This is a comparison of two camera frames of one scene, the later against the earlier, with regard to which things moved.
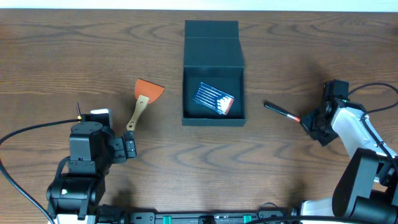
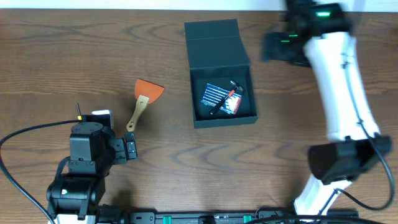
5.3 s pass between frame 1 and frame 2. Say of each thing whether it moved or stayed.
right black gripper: moved
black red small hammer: moved
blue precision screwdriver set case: moved
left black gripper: stayed
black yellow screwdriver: stayed
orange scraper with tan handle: stayed
